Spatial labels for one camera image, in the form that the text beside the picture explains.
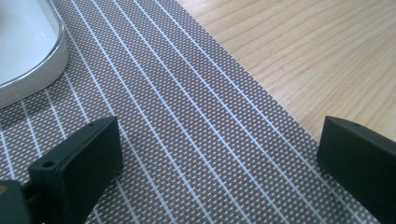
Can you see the striped woven placemat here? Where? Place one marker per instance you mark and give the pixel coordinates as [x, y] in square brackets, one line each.
[186, 124]

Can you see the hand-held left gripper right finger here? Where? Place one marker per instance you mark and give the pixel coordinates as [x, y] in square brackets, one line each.
[361, 161]

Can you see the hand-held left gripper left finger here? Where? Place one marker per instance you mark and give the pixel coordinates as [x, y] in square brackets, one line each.
[77, 174]

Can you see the white square plate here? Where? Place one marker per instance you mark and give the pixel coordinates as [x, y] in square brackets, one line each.
[25, 46]

